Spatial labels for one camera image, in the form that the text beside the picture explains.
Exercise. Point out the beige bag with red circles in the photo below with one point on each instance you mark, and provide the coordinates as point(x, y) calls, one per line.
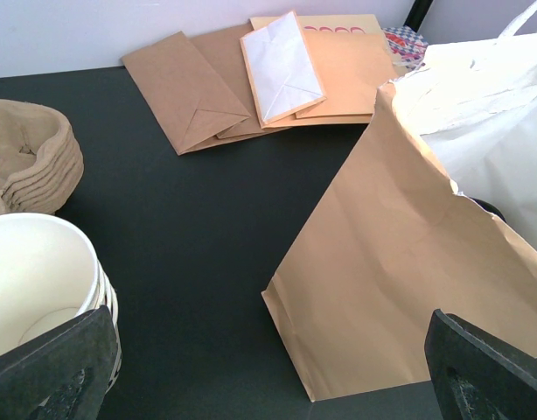
point(363, 23)

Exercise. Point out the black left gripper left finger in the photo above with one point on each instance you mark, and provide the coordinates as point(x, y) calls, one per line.
point(61, 374)

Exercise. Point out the brown kraft paper bag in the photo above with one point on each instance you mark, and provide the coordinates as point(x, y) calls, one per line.
point(197, 88)

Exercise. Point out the white paper bag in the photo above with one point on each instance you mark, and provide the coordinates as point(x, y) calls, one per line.
point(281, 72)

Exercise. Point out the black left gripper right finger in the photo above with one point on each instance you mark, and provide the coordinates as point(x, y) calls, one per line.
point(476, 375)

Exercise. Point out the blue checkered paper bag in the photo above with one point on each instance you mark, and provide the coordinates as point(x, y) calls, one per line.
point(407, 46)

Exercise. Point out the stack of white paper cups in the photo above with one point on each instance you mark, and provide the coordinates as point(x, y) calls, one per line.
point(49, 274)

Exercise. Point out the black frame post right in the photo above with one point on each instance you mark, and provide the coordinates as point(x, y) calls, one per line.
point(417, 14)

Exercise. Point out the orange paper bag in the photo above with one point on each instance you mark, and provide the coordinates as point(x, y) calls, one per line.
point(397, 235)
point(351, 67)

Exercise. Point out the stack of pulp cup carriers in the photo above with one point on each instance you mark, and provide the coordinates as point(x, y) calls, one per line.
point(41, 162)

